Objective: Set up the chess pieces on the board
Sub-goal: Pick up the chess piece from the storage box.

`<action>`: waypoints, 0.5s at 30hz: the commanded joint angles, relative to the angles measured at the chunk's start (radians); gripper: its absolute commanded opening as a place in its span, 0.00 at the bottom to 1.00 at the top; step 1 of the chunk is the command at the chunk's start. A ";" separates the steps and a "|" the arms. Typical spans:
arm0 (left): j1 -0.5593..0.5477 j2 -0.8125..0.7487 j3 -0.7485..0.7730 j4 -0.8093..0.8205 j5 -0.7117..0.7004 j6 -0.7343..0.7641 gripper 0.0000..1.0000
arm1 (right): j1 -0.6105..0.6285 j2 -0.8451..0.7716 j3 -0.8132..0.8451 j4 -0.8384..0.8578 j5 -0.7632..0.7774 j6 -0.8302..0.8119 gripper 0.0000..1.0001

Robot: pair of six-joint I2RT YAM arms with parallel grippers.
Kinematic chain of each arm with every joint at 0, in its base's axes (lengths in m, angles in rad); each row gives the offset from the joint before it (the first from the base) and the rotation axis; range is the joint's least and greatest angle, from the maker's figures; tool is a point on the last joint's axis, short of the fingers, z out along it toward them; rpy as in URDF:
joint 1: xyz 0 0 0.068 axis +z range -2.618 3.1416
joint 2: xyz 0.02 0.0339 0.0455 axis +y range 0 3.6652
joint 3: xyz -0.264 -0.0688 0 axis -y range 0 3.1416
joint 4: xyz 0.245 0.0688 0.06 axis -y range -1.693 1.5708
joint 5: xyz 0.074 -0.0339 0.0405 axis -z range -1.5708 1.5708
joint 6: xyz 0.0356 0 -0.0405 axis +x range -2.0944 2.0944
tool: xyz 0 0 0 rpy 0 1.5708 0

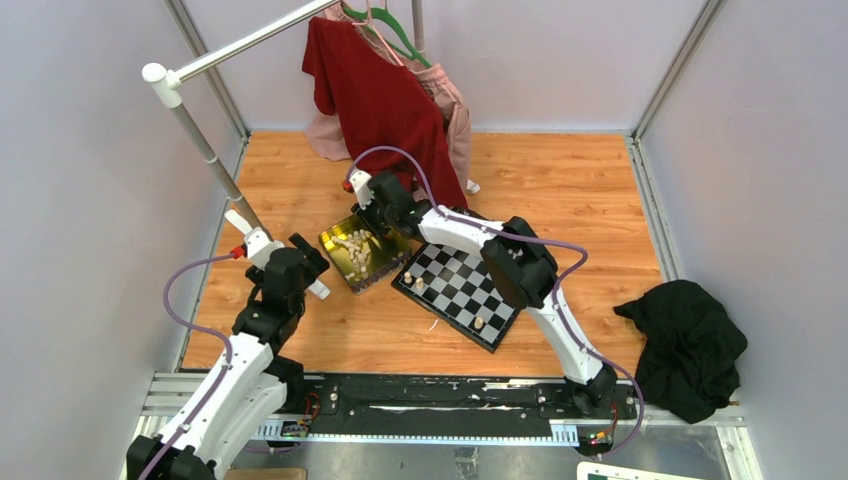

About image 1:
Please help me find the white metal clothes rack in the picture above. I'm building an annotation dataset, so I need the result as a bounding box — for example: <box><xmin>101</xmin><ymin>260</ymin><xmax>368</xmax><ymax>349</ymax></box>
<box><xmin>141</xmin><ymin>0</ymin><xmax>425</xmax><ymax>299</ymax></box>

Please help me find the white camera left wrist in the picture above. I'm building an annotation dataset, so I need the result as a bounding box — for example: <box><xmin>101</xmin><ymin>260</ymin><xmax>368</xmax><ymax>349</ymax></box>
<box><xmin>230</xmin><ymin>229</ymin><xmax>285</xmax><ymax>270</ymax></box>

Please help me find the gold metal tin box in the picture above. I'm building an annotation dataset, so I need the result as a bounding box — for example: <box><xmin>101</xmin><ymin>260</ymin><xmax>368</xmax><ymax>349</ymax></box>
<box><xmin>318</xmin><ymin>215</ymin><xmax>411</xmax><ymax>294</ymax></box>

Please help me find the dark red shirt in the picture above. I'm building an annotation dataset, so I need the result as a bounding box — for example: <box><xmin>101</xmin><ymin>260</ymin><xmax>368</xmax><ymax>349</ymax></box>
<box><xmin>301</xmin><ymin>15</ymin><xmax>469</xmax><ymax>220</ymax></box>

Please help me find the pink garment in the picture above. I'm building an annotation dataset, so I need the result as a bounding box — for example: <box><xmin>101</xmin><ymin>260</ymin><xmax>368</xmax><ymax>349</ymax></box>
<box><xmin>304</xmin><ymin>3</ymin><xmax>473</xmax><ymax>210</ymax></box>

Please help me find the purple cable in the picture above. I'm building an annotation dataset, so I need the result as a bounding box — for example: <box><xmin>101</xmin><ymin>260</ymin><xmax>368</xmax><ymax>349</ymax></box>
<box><xmin>135</xmin><ymin>254</ymin><xmax>299</xmax><ymax>480</ymax></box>
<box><xmin>344</xmin><ymin>145</ymin><xmax>645</xmax><ymax>458</ymax></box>

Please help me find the green clothes hanger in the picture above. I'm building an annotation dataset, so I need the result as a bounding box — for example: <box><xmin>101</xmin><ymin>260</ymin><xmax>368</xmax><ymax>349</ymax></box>
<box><xmin>342</xmin><ymin>3</ymin><xmax>432</xmax><ymax>68</ymax></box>

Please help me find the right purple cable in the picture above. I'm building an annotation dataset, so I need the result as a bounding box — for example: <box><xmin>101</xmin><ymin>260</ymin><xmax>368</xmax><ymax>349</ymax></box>
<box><xmin>344</xmin><ymin>145</ymin><xmax>645</xmax><ymax>458</ymax></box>

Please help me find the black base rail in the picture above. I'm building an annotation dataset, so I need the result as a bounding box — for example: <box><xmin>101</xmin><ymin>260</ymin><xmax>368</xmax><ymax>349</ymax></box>
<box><xmin>276</xmin><ymin>373</ymin><xmax>639</xmax><ymax>446</ymax></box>

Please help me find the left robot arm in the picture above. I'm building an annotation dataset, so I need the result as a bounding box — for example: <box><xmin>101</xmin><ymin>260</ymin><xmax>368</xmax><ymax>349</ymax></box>
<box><xmin>125</xmin><ymin>234</ymin><xmax>330</xmax><ymax>479</ymax></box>

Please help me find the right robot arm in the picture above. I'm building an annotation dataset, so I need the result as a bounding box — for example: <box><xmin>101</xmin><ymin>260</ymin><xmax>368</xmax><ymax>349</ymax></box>
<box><xmin>343</xmin><ymin>169</ymin><xmax>618</xmax><ymax>418</ymax></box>

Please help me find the white camera right wrist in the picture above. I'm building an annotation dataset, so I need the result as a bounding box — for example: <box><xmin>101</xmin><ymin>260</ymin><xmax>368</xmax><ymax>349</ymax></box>
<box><xmin>343</xmin><ymin>168</ymin><xmax>373</xmax><ymax>209</ymax></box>

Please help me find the white camera wrist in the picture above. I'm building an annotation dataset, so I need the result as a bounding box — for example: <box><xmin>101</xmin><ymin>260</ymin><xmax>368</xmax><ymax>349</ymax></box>
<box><xmin>230</xmin><ymin>229</ymin><xmax>285</xmax><ymax>270</ymax></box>
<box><xmin>343</xmin><ymin>168</ymin><xmax>373</xmax><ymax>209</ymax></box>

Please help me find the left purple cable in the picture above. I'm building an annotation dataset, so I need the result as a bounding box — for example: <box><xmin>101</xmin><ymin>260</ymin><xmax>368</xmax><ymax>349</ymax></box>
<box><xmin>135</xmin><ymin>254</ymin><xmax>299</xmax><ymax>480</ymax></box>

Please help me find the black white chess board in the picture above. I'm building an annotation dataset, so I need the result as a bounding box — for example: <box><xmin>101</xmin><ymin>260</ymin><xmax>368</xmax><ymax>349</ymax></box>
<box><xmin>391</xmin><ymin>208</ymin><xmax>518</xmax><ymax>353</ymax></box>

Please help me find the black cloth pile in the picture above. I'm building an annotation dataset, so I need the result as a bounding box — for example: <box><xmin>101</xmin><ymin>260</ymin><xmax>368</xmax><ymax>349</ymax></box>
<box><xmin>613</xmin><ymin>280</ymin><xmax>748</xmax><ymax>424</ymax></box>

